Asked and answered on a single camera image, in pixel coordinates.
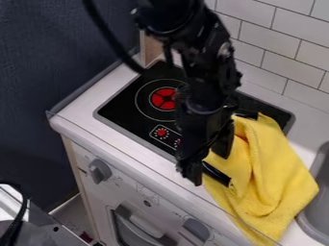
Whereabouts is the toy stove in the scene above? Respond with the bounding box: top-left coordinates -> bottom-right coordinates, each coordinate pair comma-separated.
92,61 -> 297,161

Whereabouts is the washing machine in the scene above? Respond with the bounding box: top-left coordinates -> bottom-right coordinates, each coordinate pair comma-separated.
60,135 -> 263,246

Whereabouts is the black cable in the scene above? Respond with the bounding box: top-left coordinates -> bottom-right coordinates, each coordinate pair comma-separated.
82,0 -> 147,75

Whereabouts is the toy sink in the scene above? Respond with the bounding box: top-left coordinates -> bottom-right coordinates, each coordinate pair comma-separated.
293,140 -> 329,246

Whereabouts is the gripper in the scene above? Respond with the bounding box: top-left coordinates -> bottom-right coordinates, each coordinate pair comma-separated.
173,90 -> 242,187

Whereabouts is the yellow cloth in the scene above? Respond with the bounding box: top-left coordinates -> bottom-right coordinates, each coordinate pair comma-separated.
200,111 -> 321,246

